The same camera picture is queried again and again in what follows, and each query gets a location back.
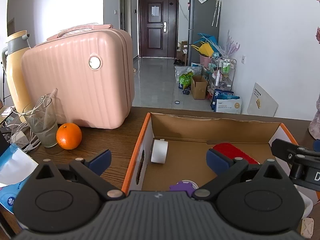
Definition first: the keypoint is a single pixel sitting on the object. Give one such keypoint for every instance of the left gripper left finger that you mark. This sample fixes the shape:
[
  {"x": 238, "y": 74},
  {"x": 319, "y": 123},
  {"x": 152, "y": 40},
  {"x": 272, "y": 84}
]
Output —
[{"x": 59, "y": 198}]

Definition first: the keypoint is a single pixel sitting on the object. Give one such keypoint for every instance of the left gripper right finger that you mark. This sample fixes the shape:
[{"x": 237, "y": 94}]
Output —
[{"x": 254, "y": 198}]

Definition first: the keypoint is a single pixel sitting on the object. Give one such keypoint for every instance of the purple textured vase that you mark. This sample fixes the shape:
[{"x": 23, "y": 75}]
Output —
[{"x": 314, "y": 127}]

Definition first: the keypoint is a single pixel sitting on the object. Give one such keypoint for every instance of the blue tissue pack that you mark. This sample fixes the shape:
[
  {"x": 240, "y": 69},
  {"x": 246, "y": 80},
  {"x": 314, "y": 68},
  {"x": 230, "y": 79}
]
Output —
[{"x": 16, "y": 167}]

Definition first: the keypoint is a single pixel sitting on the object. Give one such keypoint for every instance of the pink cube plug adapter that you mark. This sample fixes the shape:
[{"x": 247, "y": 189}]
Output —
[{"x": 306, "y": 227}]

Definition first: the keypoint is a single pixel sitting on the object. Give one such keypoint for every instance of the red white lint brush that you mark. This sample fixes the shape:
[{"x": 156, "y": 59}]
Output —
[{"x": 231, "y": 152}]

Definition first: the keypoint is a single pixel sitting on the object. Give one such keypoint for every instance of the orange fruit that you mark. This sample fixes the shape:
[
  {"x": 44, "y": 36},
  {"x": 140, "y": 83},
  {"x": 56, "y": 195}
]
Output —
[{"x": 69, "y": 136}]

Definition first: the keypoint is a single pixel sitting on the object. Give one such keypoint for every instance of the purple round object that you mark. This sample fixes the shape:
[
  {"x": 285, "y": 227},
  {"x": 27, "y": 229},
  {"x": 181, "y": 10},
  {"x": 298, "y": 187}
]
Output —
[{"x": 187, "y": 186}]

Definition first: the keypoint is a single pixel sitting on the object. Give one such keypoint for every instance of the white leaning board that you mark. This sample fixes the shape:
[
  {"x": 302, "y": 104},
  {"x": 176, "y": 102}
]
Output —
[{"x": 261, "y": 103}]

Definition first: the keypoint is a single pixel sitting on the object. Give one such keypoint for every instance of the clear glass cup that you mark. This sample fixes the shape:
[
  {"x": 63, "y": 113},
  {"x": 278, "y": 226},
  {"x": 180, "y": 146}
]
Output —
[{"x": 41, "y": 118}]

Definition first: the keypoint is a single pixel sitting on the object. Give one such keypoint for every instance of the red cardboard box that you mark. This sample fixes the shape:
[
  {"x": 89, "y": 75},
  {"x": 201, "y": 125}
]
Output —
[{"x": 189, "y": 138}]

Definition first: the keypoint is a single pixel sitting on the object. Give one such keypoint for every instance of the blue white paper box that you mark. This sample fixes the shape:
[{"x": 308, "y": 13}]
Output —
[{"x": 225, "y": 101}]

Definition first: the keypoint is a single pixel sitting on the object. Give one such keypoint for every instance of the white tape roll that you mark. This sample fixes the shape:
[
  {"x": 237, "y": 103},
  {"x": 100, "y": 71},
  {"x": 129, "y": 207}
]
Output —
[{"x": 159, "y": 151}]

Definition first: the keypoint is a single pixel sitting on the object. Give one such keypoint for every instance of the metal storage trolley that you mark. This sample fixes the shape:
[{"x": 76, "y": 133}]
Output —
[{"x": 222, "y": 73}]

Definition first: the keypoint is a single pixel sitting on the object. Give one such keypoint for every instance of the dried pink roses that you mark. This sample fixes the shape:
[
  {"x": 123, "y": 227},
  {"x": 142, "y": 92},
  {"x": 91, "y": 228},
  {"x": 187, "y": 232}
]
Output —
[{"x": 318, "y": 32}]

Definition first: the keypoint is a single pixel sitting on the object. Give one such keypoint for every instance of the small brown cardboard box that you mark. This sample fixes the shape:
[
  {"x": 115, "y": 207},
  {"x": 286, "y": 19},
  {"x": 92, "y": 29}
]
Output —
[{"x": 199, "y": 87}]

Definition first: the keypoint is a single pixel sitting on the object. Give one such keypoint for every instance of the pink hard-shell suitcase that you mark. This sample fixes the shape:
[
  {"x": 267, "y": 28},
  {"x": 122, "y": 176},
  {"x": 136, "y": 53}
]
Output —
[{"x": 89, "y": 71}]

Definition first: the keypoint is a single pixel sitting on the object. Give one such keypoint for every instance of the green plastic bag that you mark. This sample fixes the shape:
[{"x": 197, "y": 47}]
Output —
[{"x": 184, "y": 80}]

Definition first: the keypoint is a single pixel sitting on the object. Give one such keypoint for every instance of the yellow thermos jug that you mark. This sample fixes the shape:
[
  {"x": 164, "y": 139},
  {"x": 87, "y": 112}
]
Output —
[{"x": 12, "y": 54}]

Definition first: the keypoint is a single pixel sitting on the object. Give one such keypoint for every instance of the grey refrigerator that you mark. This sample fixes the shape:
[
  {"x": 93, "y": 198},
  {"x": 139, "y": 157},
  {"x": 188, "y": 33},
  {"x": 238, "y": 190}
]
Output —
[{"x": 201, "y": 13}]

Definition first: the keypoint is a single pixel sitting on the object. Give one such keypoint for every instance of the dark brown entrance door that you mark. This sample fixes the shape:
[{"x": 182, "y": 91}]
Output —
[{"x": 158, "y": 28}]

